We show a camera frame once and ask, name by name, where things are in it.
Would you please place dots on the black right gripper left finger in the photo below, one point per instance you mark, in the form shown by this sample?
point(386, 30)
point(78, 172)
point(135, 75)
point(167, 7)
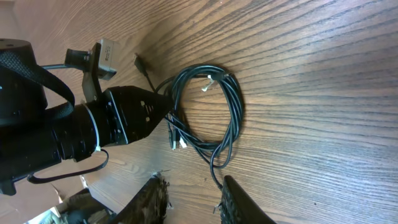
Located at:
point(148, 206)

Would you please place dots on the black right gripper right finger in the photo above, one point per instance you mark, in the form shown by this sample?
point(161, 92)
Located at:
point(237, 207)

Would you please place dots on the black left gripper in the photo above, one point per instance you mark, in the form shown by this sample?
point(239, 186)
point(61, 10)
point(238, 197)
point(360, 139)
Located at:
point(32, 140)

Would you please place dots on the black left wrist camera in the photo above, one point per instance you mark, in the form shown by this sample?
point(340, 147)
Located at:
point(101, 62)

